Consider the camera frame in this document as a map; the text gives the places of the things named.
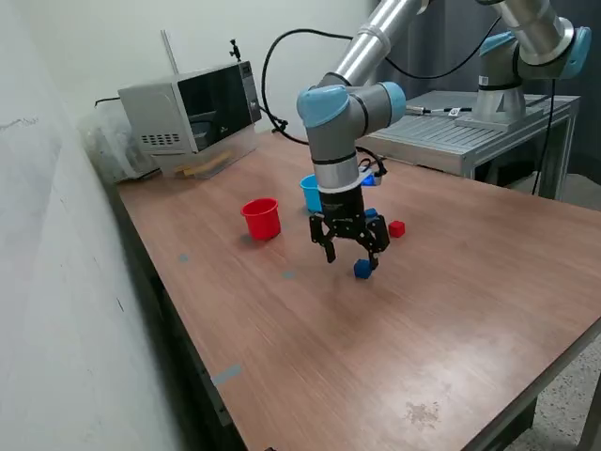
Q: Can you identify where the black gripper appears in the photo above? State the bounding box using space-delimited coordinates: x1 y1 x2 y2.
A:
308 185 392 272

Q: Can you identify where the aluminium robot base table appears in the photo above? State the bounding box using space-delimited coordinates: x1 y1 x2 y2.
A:
356 89 583 201

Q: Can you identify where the blue plastic cup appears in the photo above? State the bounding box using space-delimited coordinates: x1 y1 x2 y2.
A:
300 173 324 212

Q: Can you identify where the red plastic cup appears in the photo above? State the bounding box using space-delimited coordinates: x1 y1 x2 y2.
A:
239 196 283 241

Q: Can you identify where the grey tape strip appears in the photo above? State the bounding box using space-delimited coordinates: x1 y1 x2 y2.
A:
209 364 243 387

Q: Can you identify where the silver microwave oven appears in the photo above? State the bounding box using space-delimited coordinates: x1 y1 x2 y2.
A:
116 59 263 156

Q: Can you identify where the crumpled clear plastic bag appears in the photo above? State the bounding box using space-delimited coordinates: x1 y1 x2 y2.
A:
77 101 163 184

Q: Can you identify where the white thin rod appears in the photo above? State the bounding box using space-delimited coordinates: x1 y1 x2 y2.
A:
160 29 180 76

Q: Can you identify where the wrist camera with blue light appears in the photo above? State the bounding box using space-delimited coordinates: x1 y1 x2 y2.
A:
356 159 389 187

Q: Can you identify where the cable with silver connector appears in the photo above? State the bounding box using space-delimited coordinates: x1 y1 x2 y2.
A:
404 105 474 117

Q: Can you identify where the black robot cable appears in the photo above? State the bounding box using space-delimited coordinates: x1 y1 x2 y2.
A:
261 16 503 147

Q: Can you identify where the black hanging cable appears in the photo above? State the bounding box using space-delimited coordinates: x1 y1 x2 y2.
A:
530 77 555 196

